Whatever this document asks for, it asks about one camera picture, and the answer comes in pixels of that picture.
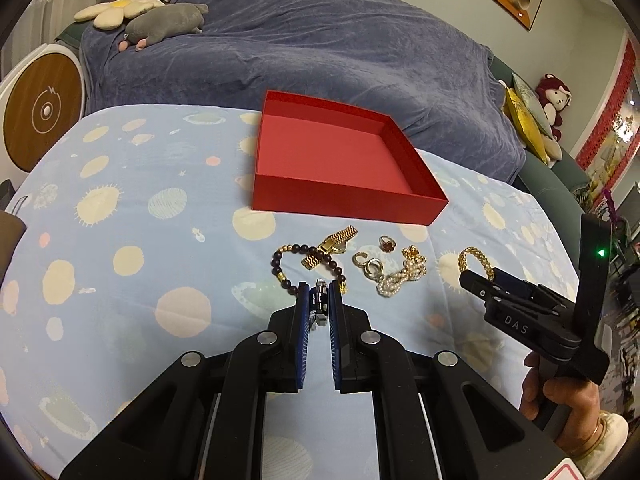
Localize silver metal clasp jewelry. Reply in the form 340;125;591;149
308;280;329;330

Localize dark bead bracelet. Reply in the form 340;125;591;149
271;242;350;295

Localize white pearl bracelet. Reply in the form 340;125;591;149
374;253;429;299

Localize gold chain cuff bangle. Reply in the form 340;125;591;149
456;245;497;282

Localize right hand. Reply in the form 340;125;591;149
520;352;603;456

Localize gold silver hoop earrings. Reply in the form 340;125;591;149
352;252;384;283

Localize red cardboard box tray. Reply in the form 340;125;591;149
252;90;448;226

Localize light blue planet sheet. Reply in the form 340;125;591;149
1;105;578;476

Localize grey patterned pillow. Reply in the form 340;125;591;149
512;73;553;138

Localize gold yellow pillow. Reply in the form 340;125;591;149
500;80;551;165

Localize red monkey plush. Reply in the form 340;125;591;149
536;73;572;141

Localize blue grey velvet blanket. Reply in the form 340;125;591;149
79;0;526;182

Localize grey plush toy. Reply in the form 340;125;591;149
118;2;208;52

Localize round wooden white device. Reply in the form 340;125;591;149
0;44;86;186

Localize cream flower cushion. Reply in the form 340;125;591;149
74;0;165;30

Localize white curtain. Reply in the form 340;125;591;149
1;0;98;77

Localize green bed frame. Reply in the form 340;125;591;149
487;54;591;241

